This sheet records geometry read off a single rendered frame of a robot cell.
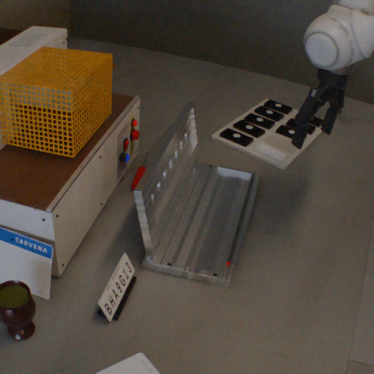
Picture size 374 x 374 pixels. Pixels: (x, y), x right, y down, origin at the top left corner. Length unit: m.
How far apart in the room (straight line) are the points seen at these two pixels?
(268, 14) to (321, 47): 2.39
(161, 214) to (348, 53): 0.55
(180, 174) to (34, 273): 0.46
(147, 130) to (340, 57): 0.87
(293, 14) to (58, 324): 2.66
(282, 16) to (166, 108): 1.68
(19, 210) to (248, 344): 0.54
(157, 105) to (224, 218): 0.67
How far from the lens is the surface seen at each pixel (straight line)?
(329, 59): 0.96
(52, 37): 1.38
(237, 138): 1.63
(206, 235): 1.23
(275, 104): 1.89
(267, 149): 1.60
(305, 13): 3.29
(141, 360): 0.88
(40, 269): 1.08
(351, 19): 0.99
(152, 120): 1.73
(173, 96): 1.90
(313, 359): 1.05
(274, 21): 3.34
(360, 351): 1.09
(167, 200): 1.20
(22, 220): 1.07
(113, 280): 1.05
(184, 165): 1.33
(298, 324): 1.10
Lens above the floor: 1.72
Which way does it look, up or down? 36 degrees down
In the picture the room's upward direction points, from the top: 5 degrees clockwise
